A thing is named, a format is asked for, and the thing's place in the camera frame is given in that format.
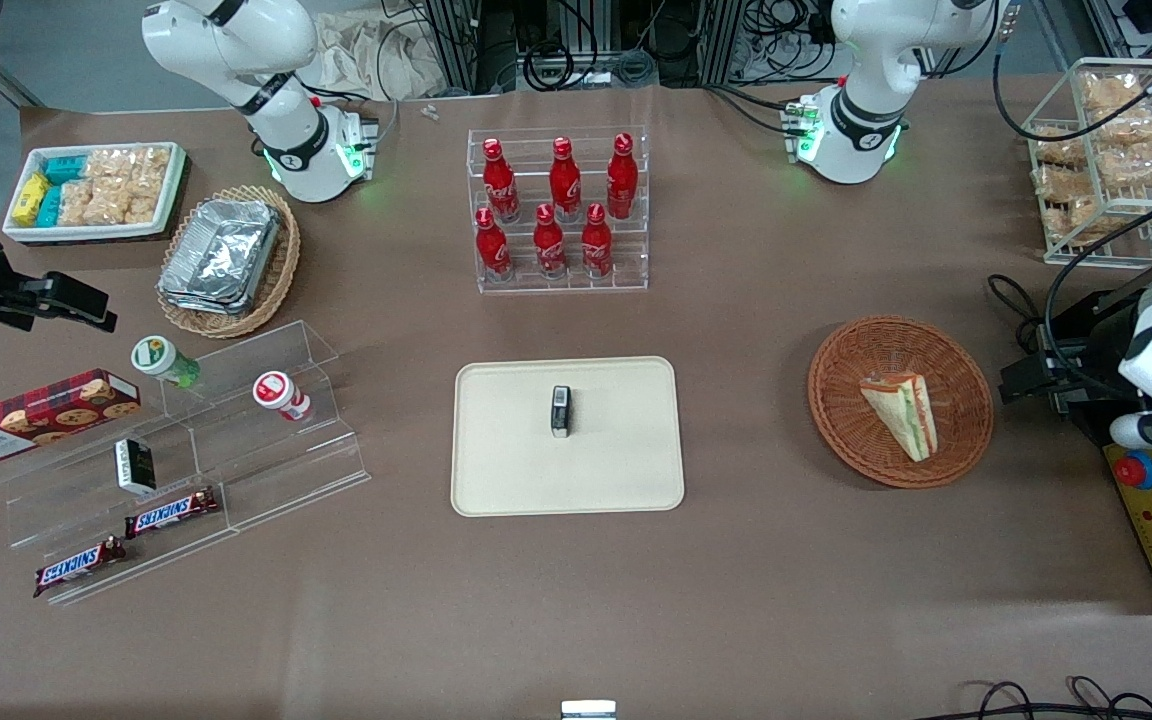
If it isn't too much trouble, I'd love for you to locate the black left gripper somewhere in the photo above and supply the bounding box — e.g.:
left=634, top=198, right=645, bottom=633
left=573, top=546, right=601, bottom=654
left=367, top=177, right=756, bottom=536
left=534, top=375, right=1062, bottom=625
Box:
left=998, top=288, right=1152, bottom=443

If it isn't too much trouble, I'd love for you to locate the triangle sandwich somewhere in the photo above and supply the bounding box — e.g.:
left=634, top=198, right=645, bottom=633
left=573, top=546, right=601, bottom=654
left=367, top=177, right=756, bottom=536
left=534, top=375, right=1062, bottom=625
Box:
left=857, top=371, right=940, bottom=464

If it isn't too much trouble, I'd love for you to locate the brown round wicker basket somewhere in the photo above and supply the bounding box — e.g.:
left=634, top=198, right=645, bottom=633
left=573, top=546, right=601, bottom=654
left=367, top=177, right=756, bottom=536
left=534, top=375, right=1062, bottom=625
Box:
left=806, top=315, right=995, bottom=490

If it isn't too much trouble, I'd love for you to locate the light oval wicker basket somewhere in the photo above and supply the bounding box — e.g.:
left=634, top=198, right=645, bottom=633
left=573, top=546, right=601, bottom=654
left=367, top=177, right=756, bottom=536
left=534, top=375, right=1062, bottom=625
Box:
left=155, top=184, right=302, bottom=340

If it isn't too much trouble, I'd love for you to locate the beige plastic tray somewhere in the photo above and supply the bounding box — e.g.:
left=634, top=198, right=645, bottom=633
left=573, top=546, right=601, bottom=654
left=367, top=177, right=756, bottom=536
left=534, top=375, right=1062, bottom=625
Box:
left=450, top=356, right=686, bottom=518

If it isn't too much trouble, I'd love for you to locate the white rectangular plastic bin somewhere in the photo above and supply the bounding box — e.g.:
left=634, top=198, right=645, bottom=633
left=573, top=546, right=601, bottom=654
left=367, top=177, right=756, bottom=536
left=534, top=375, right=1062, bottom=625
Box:
left=1, top=141, right=188, bottom=246

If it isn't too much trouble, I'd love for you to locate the clear bag of rice crackers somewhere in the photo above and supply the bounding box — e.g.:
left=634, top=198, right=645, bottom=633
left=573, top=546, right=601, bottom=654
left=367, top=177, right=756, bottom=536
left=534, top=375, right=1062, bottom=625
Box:
left=125, top=147, right=173, bottom=225
left=57, top=177, right=134, bottom=228
left=84, top=148, right=134, bottom=185

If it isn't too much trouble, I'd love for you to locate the yellow snack packet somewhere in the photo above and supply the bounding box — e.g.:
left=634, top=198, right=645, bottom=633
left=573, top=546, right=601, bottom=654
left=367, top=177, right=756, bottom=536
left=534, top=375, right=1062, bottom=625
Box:
left=12, top=171, right=53, bottom=227

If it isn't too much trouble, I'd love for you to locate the green lidded cup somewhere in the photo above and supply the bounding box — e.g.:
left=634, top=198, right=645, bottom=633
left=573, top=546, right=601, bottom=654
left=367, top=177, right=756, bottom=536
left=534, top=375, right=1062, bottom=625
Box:
left=130, top=335, right=203, bottom=390

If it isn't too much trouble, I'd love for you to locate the red tartan cookie box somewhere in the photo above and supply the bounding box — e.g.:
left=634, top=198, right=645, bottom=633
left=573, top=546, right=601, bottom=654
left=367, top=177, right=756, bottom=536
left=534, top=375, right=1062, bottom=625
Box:
left=0, top=368, right=143, bottom=468

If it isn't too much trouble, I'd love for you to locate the clear bag of fried snacks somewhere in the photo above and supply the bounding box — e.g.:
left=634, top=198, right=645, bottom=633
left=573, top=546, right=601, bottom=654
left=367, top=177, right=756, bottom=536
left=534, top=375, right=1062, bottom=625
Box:
left=1094, top=104, right=1152, bottom=153
left=1033, top=124, right=1089, bottom=169
left=1031, top=165, right=1105, bottom=244
left=1079, top=71, right=1149, bottom=115
left=1096, top=146, right=1152, bottom=193

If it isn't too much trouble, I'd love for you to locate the stack of foil trays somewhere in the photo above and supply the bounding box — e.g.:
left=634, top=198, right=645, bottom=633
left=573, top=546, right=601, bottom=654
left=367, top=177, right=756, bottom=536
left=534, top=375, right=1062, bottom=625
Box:
left=157, top=199, right=283, bottom=317

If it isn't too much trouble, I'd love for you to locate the small black and white box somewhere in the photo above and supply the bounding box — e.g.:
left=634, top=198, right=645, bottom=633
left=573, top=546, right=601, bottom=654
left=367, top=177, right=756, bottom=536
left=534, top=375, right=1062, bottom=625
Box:
left=113, top=437, right=158, bottom=497

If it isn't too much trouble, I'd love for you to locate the red lidded cup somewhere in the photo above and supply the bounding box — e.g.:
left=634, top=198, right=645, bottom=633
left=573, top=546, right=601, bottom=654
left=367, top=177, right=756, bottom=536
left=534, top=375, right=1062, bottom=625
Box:
left=252, top=370, right=314, bottom=423

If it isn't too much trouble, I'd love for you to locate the brown Snickers bar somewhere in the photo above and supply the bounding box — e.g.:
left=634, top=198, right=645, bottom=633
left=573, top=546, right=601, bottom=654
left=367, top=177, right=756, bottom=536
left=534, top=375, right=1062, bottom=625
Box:
left=32, top=536, right=128, bottom=599
left=124, top=486, right=222, bottom=541

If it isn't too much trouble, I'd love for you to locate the clear acrylic step shelf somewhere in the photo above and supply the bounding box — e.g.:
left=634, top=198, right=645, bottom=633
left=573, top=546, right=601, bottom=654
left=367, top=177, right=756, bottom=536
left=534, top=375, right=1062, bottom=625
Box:
left=0, top=319, right=373, bottom=608

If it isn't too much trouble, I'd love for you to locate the crumpled white cloth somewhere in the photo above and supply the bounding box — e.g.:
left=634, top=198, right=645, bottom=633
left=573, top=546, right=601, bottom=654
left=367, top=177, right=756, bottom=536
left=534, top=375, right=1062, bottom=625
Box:
left=308, top=8, right=449, bottom=102

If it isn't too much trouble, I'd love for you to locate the red cola bottle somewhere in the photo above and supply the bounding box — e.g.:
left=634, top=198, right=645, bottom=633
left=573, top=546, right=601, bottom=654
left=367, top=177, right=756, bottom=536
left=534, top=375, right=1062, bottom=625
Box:
left=532, top=203, right=569, bottom=281
left=547, top=136, right=583, bottom=224
left=580, top=202, right=616, bottom=280
left=481, top=138, right=522, bottom=224
left=474, top=206, right=514, bottom=283
left=605, top=132, right=640, bottom=222

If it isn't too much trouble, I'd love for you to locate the clear acrylic bottle rack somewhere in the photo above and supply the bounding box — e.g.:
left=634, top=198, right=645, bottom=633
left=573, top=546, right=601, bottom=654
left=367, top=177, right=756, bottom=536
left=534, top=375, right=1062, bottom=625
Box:
left=465, top=126, right=650, bottom=295

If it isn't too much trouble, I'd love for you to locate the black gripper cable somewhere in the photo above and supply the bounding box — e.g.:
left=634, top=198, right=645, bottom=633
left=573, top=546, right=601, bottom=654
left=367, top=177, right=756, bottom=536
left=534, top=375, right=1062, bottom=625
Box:
left=985, top=200, right=1152, bottom=403

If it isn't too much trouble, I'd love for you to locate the white wire basket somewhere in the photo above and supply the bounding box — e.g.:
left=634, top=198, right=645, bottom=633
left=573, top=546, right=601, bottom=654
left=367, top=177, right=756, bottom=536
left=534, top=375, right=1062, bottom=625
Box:
left=1025, top=57, right=1152, bottom=268

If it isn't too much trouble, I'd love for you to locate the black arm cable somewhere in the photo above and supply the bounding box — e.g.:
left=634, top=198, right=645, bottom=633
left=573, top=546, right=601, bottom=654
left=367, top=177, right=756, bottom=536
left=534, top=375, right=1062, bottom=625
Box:
left=992, top=0, right=1152, bottom=143

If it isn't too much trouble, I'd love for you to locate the black floor cable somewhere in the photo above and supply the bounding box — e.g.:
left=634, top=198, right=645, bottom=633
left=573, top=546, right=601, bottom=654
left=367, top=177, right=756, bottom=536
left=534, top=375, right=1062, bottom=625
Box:
left=921, top=676, right=1152, bottom=720

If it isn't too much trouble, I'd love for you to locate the aluminium frame post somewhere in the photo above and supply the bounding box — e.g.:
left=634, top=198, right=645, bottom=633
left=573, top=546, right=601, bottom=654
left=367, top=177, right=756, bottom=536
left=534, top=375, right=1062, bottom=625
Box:
left=424, top=0, right=499, bottom=97
left=704, top=0, right=769, bottom=85

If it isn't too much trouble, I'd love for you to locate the coiled black cable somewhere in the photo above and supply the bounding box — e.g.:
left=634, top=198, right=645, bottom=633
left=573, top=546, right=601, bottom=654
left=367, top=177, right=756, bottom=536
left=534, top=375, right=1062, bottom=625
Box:
left=520, top=38, right=579, bottom=93

